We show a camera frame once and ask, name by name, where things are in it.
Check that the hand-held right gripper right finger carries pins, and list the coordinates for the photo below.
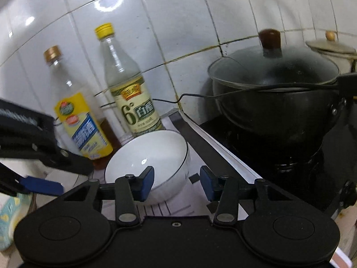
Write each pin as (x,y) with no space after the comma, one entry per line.
(207,182)

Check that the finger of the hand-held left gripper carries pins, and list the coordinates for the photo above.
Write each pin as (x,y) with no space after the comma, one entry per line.
(41,185)
(72,162)

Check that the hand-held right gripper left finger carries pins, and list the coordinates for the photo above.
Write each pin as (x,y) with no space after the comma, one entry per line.
(146,182)

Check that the white bowl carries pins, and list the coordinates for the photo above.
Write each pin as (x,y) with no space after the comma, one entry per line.
(156,150)

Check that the blue fried egg plate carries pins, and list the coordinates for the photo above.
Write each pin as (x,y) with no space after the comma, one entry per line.
(14,223)

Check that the striped white tablecloth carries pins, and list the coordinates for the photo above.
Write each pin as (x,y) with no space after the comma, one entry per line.
(195,162)

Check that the cooking wine bottle yellow label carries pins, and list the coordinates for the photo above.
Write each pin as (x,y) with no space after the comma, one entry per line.
(83,134)

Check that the black stove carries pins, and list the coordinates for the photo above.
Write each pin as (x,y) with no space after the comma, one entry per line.
(279,167)

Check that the vinegar bottle yellow cap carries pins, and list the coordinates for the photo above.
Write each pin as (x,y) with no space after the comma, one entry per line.
(134,109)

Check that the black wok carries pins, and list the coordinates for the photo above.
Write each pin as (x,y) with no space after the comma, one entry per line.
(279,114)

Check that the glass lid brown knob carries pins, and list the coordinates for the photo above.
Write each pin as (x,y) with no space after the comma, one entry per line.
(279,67)

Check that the beige pot with lid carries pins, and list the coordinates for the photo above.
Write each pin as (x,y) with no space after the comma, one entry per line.
(332,46)

